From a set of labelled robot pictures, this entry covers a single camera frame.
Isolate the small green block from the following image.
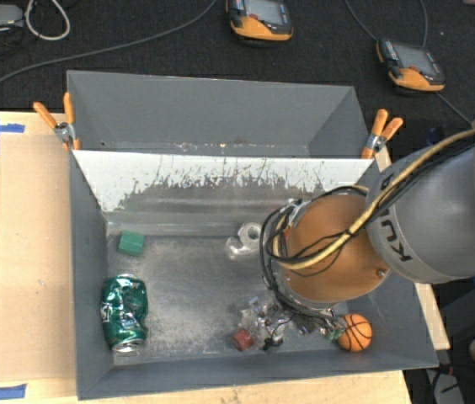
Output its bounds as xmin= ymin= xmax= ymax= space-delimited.
xmin=117 ymin=230 xmax=147 ymax=258

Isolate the grey metal bin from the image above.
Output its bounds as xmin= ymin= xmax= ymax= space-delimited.
xmin=66 ymin=69 xmax=440 ymax=401

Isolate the small orange basketball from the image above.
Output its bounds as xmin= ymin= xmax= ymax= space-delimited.
xmin=337 ymin=312 xmax=374 ymax=354

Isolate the small red-brown cylinder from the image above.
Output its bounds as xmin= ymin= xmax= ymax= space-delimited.
xmin=232 ymin=327 xmax=254 ymax=352

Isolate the brown cardboard board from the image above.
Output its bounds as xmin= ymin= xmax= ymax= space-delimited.
xmin=0 ymin=132 xmax=77 ymax=385

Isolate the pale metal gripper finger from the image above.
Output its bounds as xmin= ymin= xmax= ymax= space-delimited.
xmin=258 ymin=321 xmax=291 ymax=351
xmin=239 ymin=295 xmax=284 ymax=324

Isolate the crushed green drink can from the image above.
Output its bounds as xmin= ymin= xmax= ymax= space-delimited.
xmin=99 ymin=273 xmax=151 ymax=354

